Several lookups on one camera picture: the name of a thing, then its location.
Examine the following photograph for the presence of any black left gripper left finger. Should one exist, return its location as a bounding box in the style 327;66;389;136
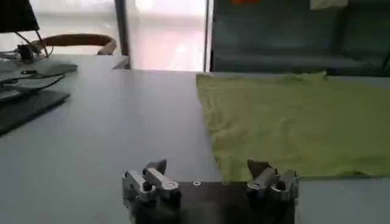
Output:
122;159;180;203

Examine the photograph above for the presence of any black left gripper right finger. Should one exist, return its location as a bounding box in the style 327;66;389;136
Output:
246;159;299;203

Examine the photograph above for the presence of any yellow-green printed t-shirt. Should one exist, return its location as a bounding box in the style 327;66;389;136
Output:
196;71;390;183

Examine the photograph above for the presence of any black flat pad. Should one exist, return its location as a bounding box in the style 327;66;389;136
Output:
0;89;71;135

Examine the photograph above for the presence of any dark green sofa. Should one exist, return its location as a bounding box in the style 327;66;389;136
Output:
210;0;390;77

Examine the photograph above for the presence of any grey monitor stand base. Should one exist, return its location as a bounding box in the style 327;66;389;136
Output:
0;58;79;101

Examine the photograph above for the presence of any small black adapter box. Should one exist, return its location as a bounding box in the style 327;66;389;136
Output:
17;44;36;64

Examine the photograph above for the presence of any pale yellow cloth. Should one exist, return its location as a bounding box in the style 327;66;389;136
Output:
310;0;349;10

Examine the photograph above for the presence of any black computer monitor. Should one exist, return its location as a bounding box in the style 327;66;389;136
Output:
0;0;40;33

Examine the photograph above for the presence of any black cable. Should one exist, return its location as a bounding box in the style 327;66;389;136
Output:
0;72;66;92

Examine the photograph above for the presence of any dark window frame post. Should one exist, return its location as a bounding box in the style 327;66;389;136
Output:
113;0;131;69

